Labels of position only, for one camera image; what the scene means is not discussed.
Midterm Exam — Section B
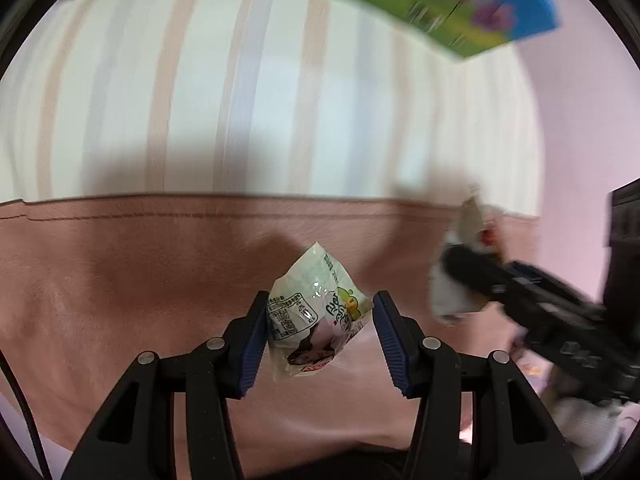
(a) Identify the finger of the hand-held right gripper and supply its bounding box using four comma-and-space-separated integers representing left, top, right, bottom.
442, 244, 512, 306

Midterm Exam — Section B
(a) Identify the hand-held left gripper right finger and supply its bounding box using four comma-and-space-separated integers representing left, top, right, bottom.
372, 290, 583, 480

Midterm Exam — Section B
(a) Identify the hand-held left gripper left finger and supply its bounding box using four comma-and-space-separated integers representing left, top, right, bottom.
60, 290, 271, 480

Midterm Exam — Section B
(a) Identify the green white snack packet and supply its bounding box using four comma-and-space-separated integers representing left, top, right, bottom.
267, 241, 375, 383

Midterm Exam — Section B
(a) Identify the dark box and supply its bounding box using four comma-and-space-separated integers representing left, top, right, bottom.
605, 178, 640, 311

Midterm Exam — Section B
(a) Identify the pink fleece blanket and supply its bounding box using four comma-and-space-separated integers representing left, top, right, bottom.
0, 192, 543, 466

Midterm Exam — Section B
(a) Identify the striped white cloth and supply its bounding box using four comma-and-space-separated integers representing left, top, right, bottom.
0, 0, 546, 218

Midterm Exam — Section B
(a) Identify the black cable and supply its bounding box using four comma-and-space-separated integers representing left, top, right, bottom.
0, 350, 53, 480

